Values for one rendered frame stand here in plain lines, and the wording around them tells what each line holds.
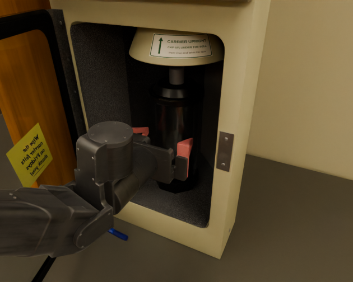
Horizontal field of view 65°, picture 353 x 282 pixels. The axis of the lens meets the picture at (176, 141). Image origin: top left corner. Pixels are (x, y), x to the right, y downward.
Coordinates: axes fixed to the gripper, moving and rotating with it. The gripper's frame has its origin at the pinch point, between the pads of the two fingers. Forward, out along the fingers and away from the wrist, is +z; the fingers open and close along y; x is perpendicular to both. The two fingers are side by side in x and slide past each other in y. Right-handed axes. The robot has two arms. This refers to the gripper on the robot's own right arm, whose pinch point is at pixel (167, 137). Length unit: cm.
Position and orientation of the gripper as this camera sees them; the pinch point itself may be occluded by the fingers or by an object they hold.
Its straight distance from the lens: 53.6
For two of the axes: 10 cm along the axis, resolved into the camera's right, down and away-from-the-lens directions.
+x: -0.2, 8.6, 5.1
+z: 4.3, -4.5, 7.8
